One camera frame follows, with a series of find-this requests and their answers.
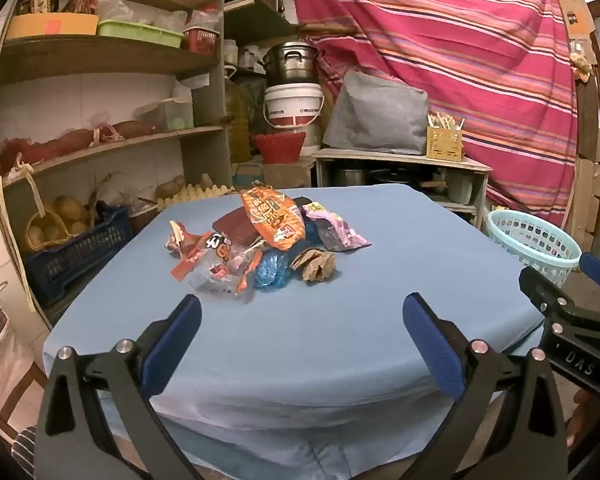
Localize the yellow plastic tub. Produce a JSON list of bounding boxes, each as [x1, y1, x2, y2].
[[5, 12, 100, 40]]

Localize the person's right hand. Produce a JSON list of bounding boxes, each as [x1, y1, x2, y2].
[[566, 390, 600, 461]]

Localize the person's striped clothing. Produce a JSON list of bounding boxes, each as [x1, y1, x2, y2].
[[11, 425, 38, 478]]

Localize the yellow oil jug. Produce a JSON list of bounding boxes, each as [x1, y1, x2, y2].
[[223, 67, 253, 163]]

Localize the cardboard wall panels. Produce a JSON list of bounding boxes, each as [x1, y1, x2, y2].
[[570, 157, 600, 246]]

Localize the purple snack wrapper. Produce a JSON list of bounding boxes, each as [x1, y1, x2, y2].
[[302, 201, 372, 252]]

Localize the dark wooden shelf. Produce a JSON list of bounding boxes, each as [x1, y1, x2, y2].
[[223, 0, 301, 43]]

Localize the green plastic tray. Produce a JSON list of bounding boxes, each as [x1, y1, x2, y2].
[[97, 19, 186, 48]]

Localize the wicker basket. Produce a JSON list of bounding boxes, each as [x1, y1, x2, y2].
[[25, 207, 73, 251]]

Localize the low wooden cabinet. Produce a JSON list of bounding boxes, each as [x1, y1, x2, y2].
[[312, 147, 493, 231]]

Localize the cardboard sheet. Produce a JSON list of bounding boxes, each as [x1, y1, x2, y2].
[[550, 0, 596, 36]]

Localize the bundle of chopsticks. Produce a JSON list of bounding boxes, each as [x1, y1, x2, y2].
[[427, 111, 466, 131]]

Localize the red plastic basket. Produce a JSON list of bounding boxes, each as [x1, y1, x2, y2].
[[252, 131, 307, 164]]

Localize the pale plastic container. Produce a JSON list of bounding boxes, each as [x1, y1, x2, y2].
[[447, 172, 473, 206]]

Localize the orange red wrapper strip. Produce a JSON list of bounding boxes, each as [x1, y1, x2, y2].
[[170, 232, 231, 281]]

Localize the red net of sweet potatoes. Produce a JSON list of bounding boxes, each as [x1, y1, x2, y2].
[[0, 127, 98, 173]]

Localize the metal cooking pot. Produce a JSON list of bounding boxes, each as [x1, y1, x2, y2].
[[257, 41, 326, 87]]

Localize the wooden shelf unit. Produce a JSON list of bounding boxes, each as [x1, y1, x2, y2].
[[0, 0, 233, 311]]

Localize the small metal pot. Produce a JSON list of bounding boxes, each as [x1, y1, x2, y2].
[[330, 167, 368, 188]]

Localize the maroon scouring pad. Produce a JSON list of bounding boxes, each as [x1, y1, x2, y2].
[[215, 210, 258, 247]]

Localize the clear plastic box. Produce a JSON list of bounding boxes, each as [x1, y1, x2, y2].
[[135, 97, 196, 131]]

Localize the bamboo utensil holder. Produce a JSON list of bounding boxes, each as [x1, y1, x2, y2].
[[426, 125, 465, 162]]

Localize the brown crumpled paper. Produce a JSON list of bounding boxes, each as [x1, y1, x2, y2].
[[290, 247, 337, 283]]

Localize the light blue plastic basket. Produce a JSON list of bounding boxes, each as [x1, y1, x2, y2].
[[486, 209, 583, 288]]

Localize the orange snack bag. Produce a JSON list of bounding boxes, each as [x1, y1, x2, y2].
[[241, 185, 306, 251]]

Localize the cardboard box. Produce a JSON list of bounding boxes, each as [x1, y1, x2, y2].
[[232, 160, 313, 191]]

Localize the black pan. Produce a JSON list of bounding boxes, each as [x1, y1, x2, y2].
[[370, 167, 426, 186]]

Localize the yellow egg tray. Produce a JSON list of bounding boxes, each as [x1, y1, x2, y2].
[[157, 185, 236, 211]]

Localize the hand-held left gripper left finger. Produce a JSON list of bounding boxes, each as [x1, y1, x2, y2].
[[34, 294, 203, 480]]

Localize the red striped cloth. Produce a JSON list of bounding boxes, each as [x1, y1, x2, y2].
[[287, 0, 578, 226]]

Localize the grey fabric bag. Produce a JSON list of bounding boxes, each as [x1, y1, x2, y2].
[[322, 70, 429, 156]]

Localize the small red basket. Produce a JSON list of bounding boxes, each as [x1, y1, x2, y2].
[[182, 27, 218, 56]]

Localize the blue tablecloth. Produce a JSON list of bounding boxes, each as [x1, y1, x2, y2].
[[42, 185, 548, 480]]

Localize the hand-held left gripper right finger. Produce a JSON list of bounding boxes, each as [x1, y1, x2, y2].
[[402, 292, 571, 480]]

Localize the blue plastic crate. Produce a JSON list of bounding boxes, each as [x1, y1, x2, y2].
[[22, 205, 133, 308]]

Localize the white plastic bucket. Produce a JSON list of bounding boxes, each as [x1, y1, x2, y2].
[[263, 82, 326, 130]]

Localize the blue crumpled plastic bag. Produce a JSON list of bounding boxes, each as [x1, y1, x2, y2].
[[252, 249, 301, 292]]

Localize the dark blue wrapper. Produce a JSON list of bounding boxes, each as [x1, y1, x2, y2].
[[300, 212, 346, 253]]

